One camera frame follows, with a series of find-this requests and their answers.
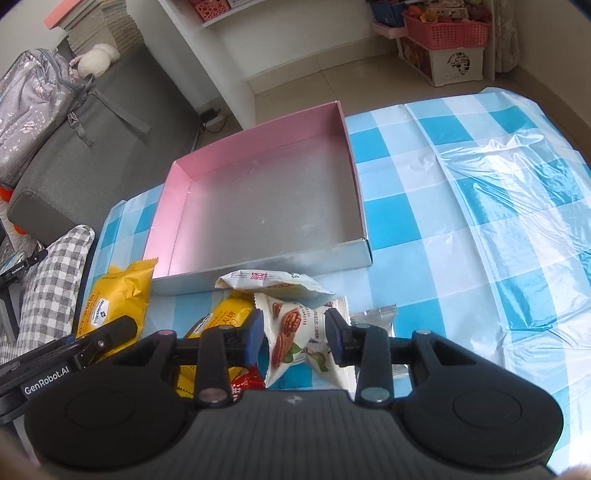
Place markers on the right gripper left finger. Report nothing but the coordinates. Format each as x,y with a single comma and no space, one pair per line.
215,352

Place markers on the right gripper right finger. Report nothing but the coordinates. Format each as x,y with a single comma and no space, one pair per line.
371,350

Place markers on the red candy packet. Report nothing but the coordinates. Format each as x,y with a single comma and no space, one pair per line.
246,379

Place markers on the white pecan snack bag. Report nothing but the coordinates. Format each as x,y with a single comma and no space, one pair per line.
296,335

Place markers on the white pecan snack bag two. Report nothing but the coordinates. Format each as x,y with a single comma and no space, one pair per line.
281,285

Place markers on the yellow sandwich cake pack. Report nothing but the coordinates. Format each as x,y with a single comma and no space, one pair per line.
116,294

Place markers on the small silver wrapper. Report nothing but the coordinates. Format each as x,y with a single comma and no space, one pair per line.
382,317

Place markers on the grey checkered cloth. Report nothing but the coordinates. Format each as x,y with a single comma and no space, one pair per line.
49,294

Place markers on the pink and silver box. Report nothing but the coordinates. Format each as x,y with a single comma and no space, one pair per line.
283,196

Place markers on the power strip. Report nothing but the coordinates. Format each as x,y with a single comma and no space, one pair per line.
210,117

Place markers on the grey sofa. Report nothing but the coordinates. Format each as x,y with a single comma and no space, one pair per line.
121,142

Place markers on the grey floral backpack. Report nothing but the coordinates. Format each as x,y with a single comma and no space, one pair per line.
39,93

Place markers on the white storage box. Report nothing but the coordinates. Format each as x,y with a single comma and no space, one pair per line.
443,67

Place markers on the white plush toy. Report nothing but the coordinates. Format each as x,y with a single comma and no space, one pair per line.
95,62

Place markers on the red plastic basket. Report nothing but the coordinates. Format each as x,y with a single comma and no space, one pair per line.
447,35

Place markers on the white shelf unit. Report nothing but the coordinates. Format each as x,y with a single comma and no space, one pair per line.
254,48

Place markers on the blue storage bin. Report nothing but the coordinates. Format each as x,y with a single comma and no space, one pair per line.
389,13

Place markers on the stack of books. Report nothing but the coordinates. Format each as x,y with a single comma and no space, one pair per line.
91,22

